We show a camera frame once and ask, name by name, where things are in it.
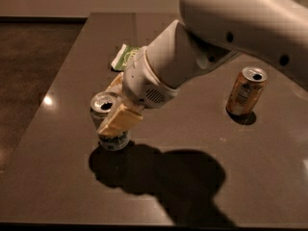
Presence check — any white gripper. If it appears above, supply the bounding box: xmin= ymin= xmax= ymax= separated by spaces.
xmin=97 ymin=46 xmax=179 ymax=137

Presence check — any green white 7up can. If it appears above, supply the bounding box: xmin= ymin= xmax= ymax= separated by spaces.
xmin=90 ymin=91 xmax=130 ymax=151

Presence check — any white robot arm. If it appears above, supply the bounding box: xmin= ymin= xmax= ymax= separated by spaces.
xmin=97 ymin=0 xmax=308 ymax=137

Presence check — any orange soda can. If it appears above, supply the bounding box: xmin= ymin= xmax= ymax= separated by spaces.
xmin=226 ymin=66 xmax=268 ymax=117

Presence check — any green Kettle chips bag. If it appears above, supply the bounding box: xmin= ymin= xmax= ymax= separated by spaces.
xmin=111 ymin=44 xmax=140 ymax=71

